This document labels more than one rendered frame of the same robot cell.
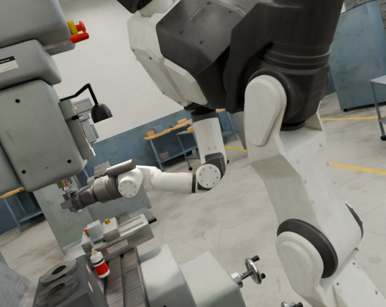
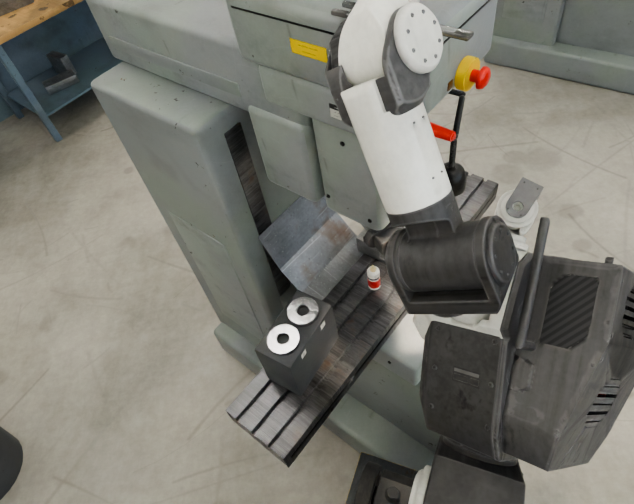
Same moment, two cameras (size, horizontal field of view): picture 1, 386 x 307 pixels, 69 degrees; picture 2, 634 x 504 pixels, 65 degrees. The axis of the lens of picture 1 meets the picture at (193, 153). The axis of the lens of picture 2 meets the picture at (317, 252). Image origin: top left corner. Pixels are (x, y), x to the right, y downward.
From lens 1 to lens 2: 0.99 m
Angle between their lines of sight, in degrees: 64
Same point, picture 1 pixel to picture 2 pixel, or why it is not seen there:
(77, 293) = (287, 359)
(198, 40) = (432, 399)
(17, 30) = not seen: hidden behind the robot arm
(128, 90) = not seen: outside the picture
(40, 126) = (355, 177)
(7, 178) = (312, 194)
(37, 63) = not seen: hidden behind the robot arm
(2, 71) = (333, 117)
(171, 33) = (429, 354)
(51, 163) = (353, 209)
